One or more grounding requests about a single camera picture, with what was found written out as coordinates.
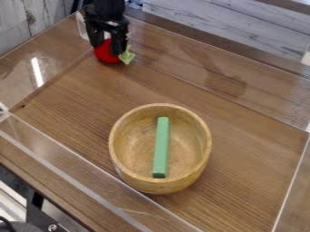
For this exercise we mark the clear acrylic tray wall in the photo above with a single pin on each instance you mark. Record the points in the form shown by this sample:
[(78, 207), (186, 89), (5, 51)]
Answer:
[(65, 98)]

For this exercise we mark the red plush strawberry toy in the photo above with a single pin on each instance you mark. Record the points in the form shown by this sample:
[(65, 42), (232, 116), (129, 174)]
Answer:
[(104, 54)]

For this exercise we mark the green rectangular stick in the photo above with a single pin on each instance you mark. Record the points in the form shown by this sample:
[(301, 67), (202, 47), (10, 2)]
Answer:
[(162, 146)]

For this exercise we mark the oval wooden bowl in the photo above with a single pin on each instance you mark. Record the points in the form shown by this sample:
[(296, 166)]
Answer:
[(133, 145)]

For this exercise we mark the black metal table leg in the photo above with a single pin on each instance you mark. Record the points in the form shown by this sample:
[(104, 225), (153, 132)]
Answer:
[(38, 217)]

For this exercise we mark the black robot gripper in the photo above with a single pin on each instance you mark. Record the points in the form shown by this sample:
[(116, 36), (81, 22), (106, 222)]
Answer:
[(104, 14)]

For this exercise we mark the clear acrylic corner bracket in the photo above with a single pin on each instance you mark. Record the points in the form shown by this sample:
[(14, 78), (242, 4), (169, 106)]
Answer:
[(82, 26)]

